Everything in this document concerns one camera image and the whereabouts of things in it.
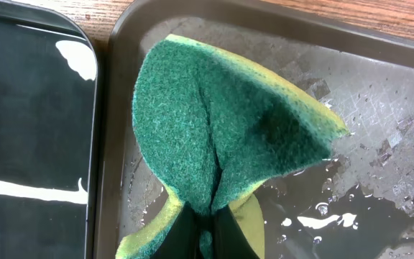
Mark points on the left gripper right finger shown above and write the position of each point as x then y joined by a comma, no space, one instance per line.
229,241

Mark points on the black water tray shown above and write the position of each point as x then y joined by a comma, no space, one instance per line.
48,87

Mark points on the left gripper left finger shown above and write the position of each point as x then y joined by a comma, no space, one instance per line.
182,241

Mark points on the green yellow sponge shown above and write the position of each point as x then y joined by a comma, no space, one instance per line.
213,126

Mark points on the dark brown serving tray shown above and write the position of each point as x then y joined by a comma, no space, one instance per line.
359,204

